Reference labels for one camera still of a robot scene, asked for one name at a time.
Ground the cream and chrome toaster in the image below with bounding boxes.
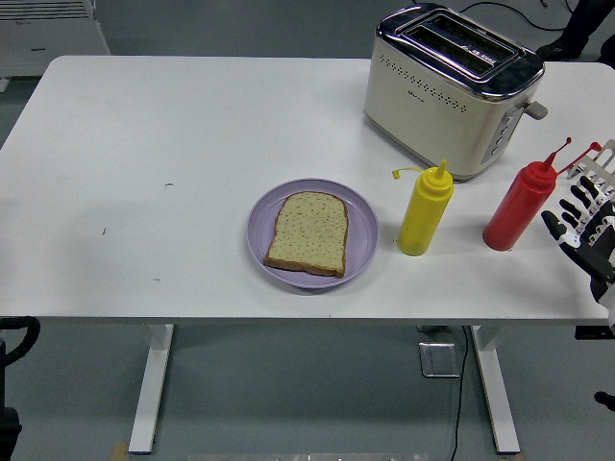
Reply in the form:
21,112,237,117
362,2,549,182

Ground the silver metal toast rack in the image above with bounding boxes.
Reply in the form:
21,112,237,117
558,138,615,193

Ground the person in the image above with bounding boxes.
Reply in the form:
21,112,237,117
535,0,615,63

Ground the black table control box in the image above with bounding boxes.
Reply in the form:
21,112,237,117
575,325,615,340

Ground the bread slice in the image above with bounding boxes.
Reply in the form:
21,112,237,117
262,190,349,279

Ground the red squeeze bottle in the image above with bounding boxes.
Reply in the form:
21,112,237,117
482,136,603,253

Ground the white table leg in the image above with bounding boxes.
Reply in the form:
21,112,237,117
470,325,521,455
128,324,175,455

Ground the purple plate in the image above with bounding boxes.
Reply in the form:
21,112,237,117
246,178,380,290

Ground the thin black floor cable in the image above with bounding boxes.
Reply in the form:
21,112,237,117
449,325,470,461

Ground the white floor appliance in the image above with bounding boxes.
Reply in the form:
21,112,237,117
0,0,111,92

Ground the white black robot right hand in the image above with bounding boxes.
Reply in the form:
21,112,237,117
541,175,615,333

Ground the black toaster power cord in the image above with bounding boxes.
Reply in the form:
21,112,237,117
458,0,578,31

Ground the yellow squeeze bottle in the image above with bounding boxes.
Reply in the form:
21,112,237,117
391,158,455,256

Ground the metal floor socket plate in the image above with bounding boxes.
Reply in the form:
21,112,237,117
418,341,461,379

